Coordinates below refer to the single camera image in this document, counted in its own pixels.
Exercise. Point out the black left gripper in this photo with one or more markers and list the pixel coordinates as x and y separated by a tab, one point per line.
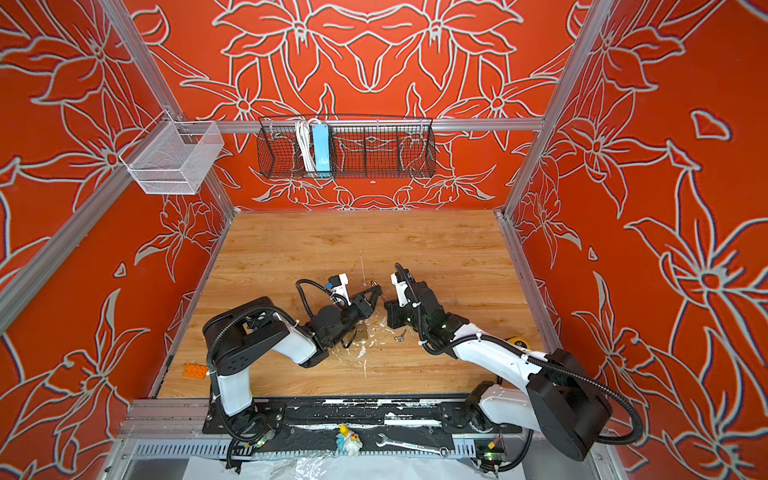
360	306

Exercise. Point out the small toy figure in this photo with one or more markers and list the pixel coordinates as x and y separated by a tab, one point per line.
348	442

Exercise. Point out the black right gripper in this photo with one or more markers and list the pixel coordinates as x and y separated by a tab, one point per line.
392	312

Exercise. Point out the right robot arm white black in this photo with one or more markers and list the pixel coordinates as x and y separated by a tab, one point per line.
550	393

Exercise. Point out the yellow tape measure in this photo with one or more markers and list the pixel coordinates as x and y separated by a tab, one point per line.
519	343

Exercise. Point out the orange flat piece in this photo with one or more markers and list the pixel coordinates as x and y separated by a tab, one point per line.
195	371

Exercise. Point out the silver wrench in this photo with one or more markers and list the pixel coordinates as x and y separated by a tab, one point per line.
383	441

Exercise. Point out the clear plastic bin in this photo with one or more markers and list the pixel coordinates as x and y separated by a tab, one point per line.
174	158

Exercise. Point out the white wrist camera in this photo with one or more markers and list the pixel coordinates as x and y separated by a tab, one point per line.
337	285
401	286

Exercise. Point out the black wire basket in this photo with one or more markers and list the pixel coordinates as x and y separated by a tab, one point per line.
361	147

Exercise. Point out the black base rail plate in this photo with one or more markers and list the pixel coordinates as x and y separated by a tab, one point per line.
441	412

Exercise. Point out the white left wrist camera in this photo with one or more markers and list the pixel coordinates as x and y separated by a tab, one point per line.
337	285

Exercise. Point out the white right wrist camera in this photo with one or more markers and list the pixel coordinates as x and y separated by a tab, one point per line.
401	286

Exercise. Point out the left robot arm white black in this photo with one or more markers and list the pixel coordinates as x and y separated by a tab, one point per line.
237	338

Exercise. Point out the brass padlock with steel shackle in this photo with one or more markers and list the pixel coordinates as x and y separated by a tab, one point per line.
361	334

